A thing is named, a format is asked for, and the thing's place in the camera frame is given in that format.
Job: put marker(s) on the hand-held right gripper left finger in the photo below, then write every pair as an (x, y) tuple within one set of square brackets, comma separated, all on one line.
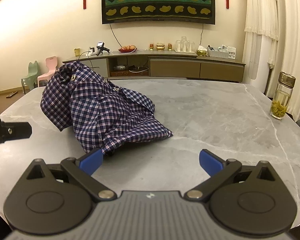
[(93, 161)]

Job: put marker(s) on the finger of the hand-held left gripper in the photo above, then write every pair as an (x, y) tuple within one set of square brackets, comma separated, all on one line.
[(15, 130)]

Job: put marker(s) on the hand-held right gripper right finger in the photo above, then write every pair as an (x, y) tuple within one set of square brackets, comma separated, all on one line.
[(210, 163)]

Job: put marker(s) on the blue plaid shirt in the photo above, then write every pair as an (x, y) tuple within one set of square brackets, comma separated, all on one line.
[(102, 110)]

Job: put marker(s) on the dark stick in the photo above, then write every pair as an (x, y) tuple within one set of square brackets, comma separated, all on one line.
[(12, 95)]

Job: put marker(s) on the green plastic chair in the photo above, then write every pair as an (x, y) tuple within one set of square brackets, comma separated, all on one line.
[(32, 71)]

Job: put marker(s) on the pink plastic chair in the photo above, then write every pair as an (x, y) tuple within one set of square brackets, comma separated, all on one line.
[(51, 63)]

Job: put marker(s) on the glass tea bottle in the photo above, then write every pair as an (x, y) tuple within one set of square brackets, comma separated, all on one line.
[(281, 97)]

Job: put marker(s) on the silver round dish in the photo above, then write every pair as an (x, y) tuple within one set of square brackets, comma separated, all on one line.
[(120, 67)]

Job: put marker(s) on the yellow cup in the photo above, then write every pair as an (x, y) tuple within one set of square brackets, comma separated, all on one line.
[(77, 52)]

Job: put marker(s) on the long television cabinet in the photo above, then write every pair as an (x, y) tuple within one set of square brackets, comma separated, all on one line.
[(172, 67)]

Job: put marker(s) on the white power strip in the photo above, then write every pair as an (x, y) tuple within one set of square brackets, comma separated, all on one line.
[(91, 53)]

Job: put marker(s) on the white desk organiser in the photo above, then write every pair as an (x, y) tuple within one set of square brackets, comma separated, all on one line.
[(220, 53)]

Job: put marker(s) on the white standing air conditioner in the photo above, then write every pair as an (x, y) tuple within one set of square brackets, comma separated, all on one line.
[(255, 62)]

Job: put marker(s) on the gold tissue box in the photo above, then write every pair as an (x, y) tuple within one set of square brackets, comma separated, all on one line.
[(201, 53)]

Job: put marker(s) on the black handheld device with screen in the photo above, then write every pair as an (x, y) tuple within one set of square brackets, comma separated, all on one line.
[(99, 47)]

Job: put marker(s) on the red fruit plate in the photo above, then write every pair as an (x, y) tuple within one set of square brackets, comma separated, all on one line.
[(126, 50)]

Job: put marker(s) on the stack of glass cups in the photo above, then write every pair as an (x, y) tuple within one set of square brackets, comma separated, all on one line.
[(185, 45)]

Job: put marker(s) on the gold incense burner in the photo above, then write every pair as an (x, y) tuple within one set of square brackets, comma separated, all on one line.
[(160, 47)]

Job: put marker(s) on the cream window curtain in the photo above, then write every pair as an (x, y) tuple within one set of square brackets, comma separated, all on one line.
[(292, 42)]

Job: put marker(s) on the white lace cover cloth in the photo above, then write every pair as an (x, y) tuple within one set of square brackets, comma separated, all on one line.
[(260, 10)]

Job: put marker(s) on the wall television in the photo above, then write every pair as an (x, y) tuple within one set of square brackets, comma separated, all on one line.
[(103, 15)]

